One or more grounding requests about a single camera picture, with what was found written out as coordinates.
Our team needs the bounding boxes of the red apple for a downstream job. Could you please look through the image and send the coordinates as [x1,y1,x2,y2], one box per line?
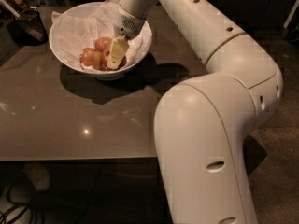
[94,37,112,51]
[79,48,102,70]
[100,47,127,71]

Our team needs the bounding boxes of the red apple back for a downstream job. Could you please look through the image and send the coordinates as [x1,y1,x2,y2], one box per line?
[94,37,112,51]

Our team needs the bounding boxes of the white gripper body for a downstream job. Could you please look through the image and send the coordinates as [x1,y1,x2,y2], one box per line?
[113,5,146,40]

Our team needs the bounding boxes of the patterned bag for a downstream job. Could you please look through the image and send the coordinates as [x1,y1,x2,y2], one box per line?
[0,0,30,20]

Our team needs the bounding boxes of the black cables on floor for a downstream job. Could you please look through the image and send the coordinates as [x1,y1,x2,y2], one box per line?
[0,184,46,224]

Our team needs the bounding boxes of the white shoe under table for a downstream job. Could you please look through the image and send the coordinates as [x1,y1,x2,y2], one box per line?
[23,162,51,192]

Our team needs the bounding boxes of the white crumpled paper liner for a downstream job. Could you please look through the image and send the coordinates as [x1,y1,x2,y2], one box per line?
[50,0,150,73]

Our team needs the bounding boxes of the white ceramic bowl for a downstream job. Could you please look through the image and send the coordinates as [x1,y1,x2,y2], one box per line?
[49,1,153,81]

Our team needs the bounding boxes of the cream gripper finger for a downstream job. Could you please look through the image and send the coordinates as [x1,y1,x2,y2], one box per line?
[107,36,129,70]

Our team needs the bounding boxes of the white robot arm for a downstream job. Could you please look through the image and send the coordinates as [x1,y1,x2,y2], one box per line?
[114,0,283,224]

